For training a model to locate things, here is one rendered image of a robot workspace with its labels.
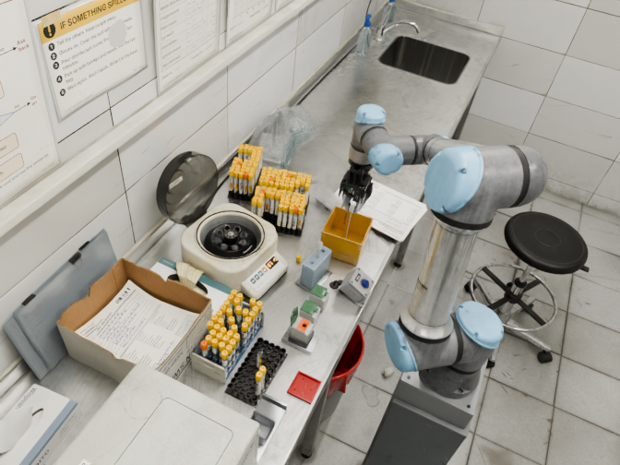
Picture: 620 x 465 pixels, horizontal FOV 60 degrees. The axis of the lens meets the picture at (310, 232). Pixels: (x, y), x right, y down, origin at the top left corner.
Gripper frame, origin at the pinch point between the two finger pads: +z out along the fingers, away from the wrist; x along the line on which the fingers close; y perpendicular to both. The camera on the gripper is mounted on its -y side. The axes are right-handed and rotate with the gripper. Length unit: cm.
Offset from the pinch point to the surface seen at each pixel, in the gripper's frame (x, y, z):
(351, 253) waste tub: 3.6, 6.4, 12.5
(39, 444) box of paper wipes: -41, 91, 11
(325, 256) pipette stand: -2.4, 15.6, 7.5
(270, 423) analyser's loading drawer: 3, 67, 12
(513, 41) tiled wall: 39, -199, 19
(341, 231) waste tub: -2.8, -5.9, 16.7
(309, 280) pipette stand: -4.3, 22.1, 12.8
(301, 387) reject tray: 5, 52, 17
